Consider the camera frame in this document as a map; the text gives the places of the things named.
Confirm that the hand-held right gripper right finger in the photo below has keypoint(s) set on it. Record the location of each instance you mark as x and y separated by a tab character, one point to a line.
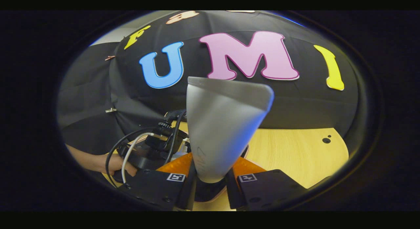
269	189

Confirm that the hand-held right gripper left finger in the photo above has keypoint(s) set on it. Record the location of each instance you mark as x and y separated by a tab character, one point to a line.
157	186

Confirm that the pink suitcase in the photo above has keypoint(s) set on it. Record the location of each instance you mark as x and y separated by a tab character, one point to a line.
210	191

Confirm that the white squeeze tube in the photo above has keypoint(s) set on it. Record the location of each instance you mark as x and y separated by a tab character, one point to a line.
220	130

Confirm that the silver clip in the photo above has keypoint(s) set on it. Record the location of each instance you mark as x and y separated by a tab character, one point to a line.
111	110

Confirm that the black backdrop cloth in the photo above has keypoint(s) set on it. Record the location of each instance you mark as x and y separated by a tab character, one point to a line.
295	104

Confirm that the red clip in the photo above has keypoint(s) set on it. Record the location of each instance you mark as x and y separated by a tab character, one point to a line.
110	57

